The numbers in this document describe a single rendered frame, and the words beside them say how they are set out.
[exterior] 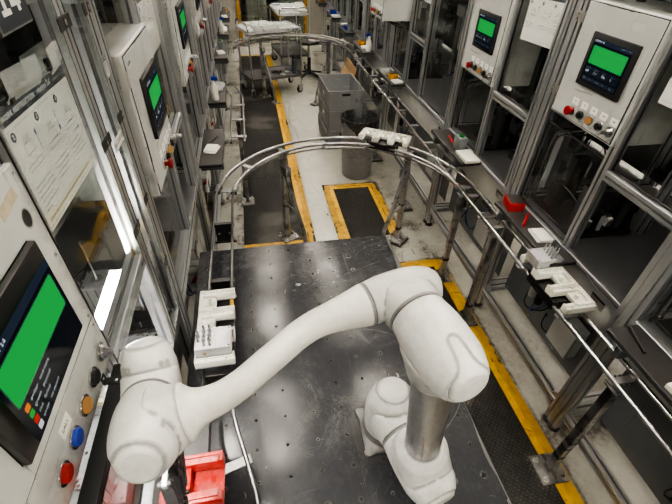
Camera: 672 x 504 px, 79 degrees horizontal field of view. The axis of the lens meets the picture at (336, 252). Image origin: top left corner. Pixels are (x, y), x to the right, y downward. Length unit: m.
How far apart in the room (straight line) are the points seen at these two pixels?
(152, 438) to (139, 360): 0.19
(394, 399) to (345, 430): 0.31
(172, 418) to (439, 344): 0.48
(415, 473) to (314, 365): 0.66
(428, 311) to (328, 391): 0.92
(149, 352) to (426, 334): 0.53
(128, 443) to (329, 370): 1.14
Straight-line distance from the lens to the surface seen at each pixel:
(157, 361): 0.86
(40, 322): 0.74
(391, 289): 0.90
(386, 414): 1.39
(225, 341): 1.55
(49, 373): 0.76
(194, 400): 0.76
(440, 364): 0.81
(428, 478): 1.32
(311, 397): 1.68
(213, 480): 1.33
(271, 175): 4.34
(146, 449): 0.71
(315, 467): 1.56
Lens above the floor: 2.13
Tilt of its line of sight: 40 degrees down
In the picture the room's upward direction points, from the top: 2 degrees clockwise
